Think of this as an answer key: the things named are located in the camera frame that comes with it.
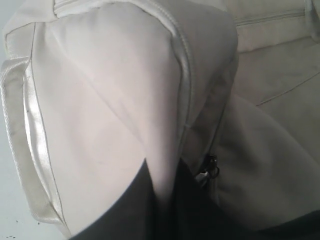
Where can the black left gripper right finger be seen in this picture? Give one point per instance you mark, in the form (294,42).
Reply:
(196,217)

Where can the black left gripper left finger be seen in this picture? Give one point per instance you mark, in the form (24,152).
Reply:
(131,217)

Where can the cream fabric duffel bag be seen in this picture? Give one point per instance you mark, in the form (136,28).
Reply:
(91,89)

